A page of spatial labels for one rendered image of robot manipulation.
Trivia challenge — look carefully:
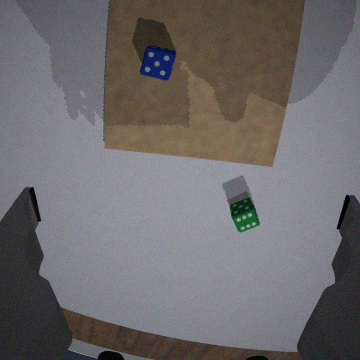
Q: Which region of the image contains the green die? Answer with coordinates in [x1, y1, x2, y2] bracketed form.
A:
[230, 197, 260, 232]

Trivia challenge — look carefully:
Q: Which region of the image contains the tan mat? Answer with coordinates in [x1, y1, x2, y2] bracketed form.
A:
[104, 0, 305, 167]

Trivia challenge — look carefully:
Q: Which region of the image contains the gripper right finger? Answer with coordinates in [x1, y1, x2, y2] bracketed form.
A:
[297, 195, 360, 360]

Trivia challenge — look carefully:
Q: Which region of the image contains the blue die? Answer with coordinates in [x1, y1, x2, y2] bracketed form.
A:
[140, 45, 176, 81]

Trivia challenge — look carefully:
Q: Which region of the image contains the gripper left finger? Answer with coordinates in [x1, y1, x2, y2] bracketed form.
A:
[0, 187, 72, 360]

